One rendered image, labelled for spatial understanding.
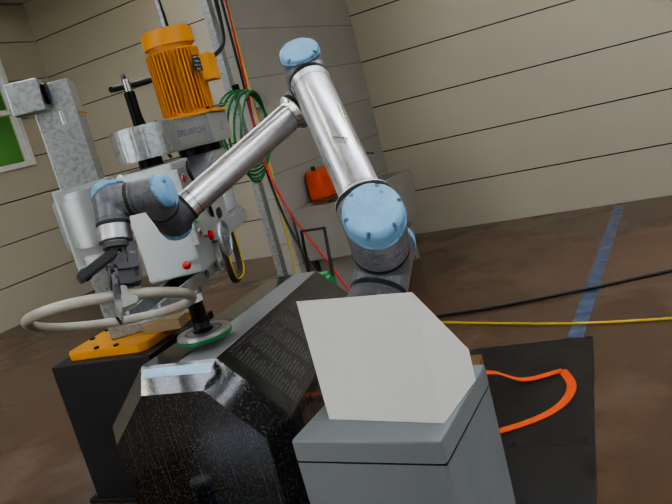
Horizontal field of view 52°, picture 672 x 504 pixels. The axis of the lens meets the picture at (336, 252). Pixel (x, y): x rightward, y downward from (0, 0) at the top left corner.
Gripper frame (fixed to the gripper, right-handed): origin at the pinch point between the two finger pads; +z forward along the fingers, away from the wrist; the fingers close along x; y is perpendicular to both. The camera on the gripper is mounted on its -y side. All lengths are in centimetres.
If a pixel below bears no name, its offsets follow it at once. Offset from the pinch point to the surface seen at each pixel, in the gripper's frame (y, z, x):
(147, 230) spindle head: 19, -41, 65
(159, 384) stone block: 17, 14, 82
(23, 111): -19, -121, 129
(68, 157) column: -2, -102, 142
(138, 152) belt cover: 18, -66, 50
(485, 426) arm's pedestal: 85, 46, -24
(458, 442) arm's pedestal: 69, 47, -38
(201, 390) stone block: 29, 20, 67
